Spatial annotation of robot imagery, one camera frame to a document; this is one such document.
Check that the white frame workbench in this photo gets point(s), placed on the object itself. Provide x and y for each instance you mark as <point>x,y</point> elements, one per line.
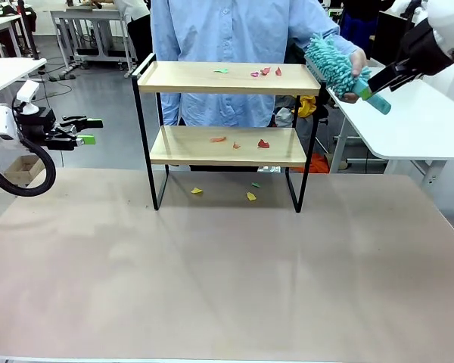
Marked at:
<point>87,15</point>

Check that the background person dark blue clothes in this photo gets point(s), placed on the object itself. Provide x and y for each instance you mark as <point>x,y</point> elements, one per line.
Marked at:
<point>357,26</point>

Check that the person's right forearm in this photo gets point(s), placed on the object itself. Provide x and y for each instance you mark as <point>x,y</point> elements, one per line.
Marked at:
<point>170,109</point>

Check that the person's left hand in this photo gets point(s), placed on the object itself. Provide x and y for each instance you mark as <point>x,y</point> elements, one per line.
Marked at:
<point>359,60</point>

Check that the teal microfiber duster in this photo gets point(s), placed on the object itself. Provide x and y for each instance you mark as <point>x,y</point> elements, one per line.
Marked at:
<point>329,64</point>

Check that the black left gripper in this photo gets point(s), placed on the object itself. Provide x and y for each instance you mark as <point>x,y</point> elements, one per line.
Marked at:
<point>36,123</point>

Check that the open cardboard box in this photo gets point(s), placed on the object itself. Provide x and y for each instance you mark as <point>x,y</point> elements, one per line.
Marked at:
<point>20,172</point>

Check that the person in blue shirt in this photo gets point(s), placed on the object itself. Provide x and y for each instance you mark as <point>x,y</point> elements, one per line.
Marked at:
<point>227,30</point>

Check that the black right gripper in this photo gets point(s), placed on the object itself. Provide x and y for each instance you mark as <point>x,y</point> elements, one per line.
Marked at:
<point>425,49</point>

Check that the pink paper scrap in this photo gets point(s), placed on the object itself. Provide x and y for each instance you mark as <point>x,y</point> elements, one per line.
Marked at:
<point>255,74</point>

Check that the yellow cloth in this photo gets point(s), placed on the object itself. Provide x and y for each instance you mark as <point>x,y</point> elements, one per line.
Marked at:
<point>307,106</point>

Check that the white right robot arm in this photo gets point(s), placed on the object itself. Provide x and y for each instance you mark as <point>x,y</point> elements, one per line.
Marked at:
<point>450,22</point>

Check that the yellow paper scrap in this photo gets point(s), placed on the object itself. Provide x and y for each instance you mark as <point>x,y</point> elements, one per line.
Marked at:
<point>196,191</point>
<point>251,196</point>

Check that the two-tier wooden shelf black frame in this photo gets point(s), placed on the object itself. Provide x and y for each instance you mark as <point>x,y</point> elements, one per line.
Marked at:
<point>196,75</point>

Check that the background person white shirt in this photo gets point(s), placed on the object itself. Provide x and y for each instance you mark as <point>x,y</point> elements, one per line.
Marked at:
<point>140,34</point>

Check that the black stand pole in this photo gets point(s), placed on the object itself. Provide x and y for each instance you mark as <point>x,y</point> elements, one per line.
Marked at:
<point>27,34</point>

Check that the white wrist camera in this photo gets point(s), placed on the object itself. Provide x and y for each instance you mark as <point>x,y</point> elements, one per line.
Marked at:
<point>28,92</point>

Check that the small orange paper scrap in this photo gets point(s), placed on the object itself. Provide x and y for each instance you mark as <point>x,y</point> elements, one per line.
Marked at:
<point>236,145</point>

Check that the black monitor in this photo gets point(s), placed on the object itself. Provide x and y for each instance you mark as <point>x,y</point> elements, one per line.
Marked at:
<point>389,38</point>

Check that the large white side table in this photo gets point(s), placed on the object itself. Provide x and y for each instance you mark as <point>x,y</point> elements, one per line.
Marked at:
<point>408,128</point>

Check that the white background desk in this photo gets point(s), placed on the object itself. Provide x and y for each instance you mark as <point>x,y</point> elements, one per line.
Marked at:
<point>0,24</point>

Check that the white rounded table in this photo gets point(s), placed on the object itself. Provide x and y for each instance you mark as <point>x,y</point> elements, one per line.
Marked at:
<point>7,73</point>

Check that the person's left forearm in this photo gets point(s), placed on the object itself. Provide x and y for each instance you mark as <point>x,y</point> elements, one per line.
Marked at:
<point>325,26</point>

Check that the long orange paper scrap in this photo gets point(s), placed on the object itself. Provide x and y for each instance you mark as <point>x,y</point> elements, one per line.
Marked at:
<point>218,139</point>

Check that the orange bag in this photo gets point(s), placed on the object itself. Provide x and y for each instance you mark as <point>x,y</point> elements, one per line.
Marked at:
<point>319,164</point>

